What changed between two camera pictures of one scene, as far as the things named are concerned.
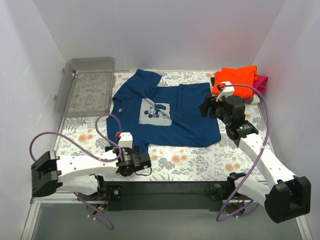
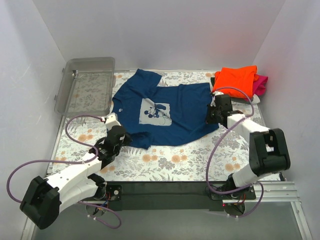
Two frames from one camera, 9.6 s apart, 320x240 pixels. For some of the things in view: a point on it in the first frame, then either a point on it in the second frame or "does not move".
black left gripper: [144, 161] → [124, 137]
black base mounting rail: [166, 196] does not move
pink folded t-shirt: [260, 85] does not move
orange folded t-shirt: [243, 75] does not move
